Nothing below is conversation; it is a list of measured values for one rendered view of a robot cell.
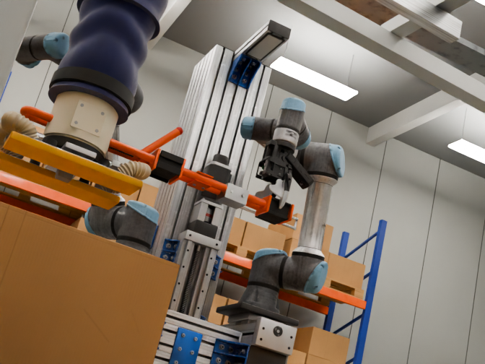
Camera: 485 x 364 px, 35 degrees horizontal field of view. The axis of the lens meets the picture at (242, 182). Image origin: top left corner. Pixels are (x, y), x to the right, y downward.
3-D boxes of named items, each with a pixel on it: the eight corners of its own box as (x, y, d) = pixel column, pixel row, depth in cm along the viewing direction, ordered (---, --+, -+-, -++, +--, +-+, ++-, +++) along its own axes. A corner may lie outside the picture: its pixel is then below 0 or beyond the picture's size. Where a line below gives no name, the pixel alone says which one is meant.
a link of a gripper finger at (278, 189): (265, 203, 221) (266, 178, 227) (283, 210, 223) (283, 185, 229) (271, 197, 219) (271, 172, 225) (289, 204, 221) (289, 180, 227)
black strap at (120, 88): (59, 69, 195) (64, 55, 197) (40, 98, 216) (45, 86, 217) (141, 104, 203) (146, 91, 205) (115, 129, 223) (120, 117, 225)
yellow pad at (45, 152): (9, 137, 183) (16, 118, 185) (2, 148, 191) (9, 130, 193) (141, 188, 195) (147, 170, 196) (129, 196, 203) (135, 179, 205)
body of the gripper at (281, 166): (254, 179, 231) (263, 143, 235) (278, 190, 234) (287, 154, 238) (265, 173, 224) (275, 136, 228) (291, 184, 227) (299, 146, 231)
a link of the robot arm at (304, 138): (281, 127, 254) (273, 111, 245) (315, 131, 250) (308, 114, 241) (276, 149, 251) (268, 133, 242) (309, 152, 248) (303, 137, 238)
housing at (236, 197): (224, 196, 217) (228, 181, 218) (214, 201, 223) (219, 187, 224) (246, 205, 219) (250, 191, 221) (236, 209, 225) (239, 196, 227)
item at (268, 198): (265, 210, 220) (270, 194, 222) (254, 215, 227) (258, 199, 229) (291, 220, 223) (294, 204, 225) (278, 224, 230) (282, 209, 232)
